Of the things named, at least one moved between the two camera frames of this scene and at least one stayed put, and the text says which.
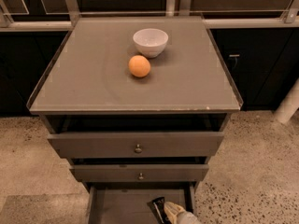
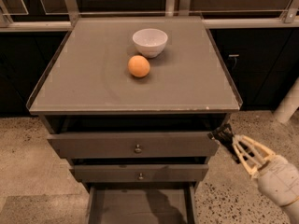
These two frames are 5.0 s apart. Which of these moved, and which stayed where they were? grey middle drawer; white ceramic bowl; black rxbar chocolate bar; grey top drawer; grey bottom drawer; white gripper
Moved: white gripper; black rxbar chocolate bar
Stayed: grey middle drawer; white ceramic bowl; grey bottom drawer; grey top drawer
